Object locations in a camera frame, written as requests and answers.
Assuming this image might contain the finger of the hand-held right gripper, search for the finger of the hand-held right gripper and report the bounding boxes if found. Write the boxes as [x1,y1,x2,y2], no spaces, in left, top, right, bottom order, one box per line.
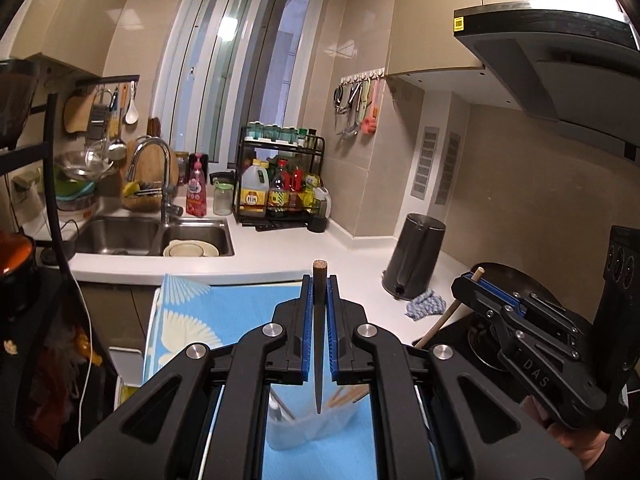
[477,272,582,347]
[450,275,517,332]

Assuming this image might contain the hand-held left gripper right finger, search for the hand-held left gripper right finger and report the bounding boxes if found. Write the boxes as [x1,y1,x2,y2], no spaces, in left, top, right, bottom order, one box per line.
[326,274,583,480]

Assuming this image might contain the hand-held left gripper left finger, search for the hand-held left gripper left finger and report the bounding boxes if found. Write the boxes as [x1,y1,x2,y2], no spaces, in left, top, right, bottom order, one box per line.
[57,274,318,480]

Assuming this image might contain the brown wooden chopstick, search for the brown wooden chopstick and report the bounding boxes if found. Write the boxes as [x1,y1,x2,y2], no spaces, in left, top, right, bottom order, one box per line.
[312,259,327,415]
[324,389,371,408]
[325,385,372,403]

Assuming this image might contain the thin light wooden chopstick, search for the thin light wooden chopstick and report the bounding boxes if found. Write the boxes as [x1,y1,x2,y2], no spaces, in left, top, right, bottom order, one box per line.
[413,267,486,350]

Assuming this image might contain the clear plastic utensil holder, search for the clear plastic utensil holder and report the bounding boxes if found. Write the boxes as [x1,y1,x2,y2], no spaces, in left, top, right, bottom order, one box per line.
[266,382,374,454]

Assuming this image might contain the person's right hand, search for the person's right hand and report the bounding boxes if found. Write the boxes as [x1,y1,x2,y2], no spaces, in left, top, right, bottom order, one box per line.
[520,394,613,472]

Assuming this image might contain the black wok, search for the black wok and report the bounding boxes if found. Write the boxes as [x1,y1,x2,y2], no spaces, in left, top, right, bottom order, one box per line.
[469,262,572,367]

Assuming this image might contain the blue white dish rag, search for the blue white dish rag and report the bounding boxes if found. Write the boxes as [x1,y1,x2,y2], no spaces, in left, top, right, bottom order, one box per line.
[404,291,449,322]

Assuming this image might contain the blue floral tablecloth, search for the blue floral tablecloth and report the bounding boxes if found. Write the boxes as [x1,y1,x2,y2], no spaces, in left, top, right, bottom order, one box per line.
[142,274,375,480]

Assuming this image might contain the black electric kettle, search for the black electric kettle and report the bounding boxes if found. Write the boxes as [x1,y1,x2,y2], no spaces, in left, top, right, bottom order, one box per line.
[382,212,447,302]

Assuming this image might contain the dark oil dispenser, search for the dark oil dispenser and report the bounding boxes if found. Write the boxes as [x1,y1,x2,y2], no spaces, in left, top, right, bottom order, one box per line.
[307,187,332,234]

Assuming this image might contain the dark soy sauce bottle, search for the dark soy sauce bottle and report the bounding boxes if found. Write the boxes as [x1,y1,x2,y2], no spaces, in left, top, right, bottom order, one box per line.
[267,158,291,217]

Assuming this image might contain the red label sauce bottle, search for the red label sauce bottle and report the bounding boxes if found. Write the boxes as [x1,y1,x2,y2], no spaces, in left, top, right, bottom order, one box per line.
[287,166,306,212]

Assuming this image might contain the yellow label oil bottle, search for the yellow label oil bottle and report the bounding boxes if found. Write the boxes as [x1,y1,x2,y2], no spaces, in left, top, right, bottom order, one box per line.
[239,159,271,219]

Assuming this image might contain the white plates in sink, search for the white plates in sink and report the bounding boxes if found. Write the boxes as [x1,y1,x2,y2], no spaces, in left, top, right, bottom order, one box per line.
[162,239,221,259]

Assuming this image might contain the glass jar green lid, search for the glass jar green lid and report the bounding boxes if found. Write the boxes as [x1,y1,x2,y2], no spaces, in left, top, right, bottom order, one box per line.
[212,180,235,216]

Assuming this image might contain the pink dish soap bottle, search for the pink dish soap bottle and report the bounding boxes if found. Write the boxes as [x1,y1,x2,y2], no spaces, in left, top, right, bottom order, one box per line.
[185,152,209,219]

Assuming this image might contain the row of green-lidded spice jars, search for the row of green-lidded spice jars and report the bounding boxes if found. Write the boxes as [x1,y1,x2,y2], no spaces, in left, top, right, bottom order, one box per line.
[247,121,321,147]

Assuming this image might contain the white bin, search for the white bin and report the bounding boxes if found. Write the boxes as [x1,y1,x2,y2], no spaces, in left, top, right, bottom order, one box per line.
[107,346,147,413]

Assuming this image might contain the pink brush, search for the pink brush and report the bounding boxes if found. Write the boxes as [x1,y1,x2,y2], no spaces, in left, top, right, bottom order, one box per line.
[362,79,382,137]

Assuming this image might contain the chrome kitchen faucet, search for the chrome kitchen faucet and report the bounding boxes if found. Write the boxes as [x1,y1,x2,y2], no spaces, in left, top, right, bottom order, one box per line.
[125,137,184,227]

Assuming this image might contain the stainless steel sink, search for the stainless steel sink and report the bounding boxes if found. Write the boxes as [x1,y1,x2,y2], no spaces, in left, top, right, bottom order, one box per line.
[70,215,236,259]

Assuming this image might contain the round wooden cutting board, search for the round wooden cutting board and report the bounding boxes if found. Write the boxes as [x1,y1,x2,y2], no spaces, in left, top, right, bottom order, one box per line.
[122,135,174,212]

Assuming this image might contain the black range hood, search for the black range hood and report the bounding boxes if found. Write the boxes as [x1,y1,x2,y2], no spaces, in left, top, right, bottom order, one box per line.
[452,0,640,167]

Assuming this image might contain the red plastic bag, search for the red plastic bag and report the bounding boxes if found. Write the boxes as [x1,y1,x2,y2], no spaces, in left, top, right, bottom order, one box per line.
[37,310,117,461]

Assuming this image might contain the metal ladle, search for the metal ladle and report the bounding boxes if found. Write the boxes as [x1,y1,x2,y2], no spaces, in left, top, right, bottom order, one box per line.
[107,87,129,162]

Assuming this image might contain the kitchen window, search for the kitchen window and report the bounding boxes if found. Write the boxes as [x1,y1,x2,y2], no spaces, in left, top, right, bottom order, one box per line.
[154,0,322,172]

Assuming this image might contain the green basin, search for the green basin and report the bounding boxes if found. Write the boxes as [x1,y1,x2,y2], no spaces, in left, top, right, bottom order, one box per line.
[52,179,96,200]

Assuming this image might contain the white spoon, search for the white spoon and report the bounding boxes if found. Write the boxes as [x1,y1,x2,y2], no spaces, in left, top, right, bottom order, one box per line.
[123,81,140,125]

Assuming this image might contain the metal grater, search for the metal grater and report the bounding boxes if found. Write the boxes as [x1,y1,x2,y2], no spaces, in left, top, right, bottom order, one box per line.
[85,89,111,142]

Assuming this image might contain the orange pot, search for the orange pot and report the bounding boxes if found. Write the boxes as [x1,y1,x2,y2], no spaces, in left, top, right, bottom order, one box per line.
[0,230,39,313]

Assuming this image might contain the black storage shelf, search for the black storage shelf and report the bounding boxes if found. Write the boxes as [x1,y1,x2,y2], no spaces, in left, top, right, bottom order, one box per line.
[0,92,77,283]

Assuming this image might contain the hanging wooden cutting board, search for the hanging wooden cutting board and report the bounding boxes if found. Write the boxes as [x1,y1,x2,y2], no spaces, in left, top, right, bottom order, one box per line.
[62,91,97,134]

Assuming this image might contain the dark pan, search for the dark pan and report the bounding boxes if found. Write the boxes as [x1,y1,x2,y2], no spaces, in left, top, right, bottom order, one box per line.
[0,59,41,152]

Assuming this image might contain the black wire spice rack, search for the black wire spice rack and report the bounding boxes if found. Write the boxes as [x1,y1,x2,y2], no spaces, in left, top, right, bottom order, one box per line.
[232,126,327,227]

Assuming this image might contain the grey wall vent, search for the grey wall vent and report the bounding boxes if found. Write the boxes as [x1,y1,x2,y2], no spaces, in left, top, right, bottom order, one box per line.
[410,126,441,202]
[434,131,462,206]

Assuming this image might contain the white cable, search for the white cable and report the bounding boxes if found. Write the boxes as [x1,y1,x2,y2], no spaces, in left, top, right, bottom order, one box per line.
[59,219,97,453]

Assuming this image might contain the white wall hook rail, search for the white wall hook rail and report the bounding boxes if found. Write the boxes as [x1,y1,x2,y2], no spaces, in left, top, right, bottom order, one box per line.
[341,67,386,84]

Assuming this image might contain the beige wall cabinet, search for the beige wall cabinet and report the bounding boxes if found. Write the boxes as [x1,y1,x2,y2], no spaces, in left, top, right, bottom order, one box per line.
[39,0,202,79]
[386,0,601,79]

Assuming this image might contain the white wall outlet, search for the white wall outlet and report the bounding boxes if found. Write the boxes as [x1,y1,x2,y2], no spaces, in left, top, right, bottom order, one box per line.
[10,166,44,224]

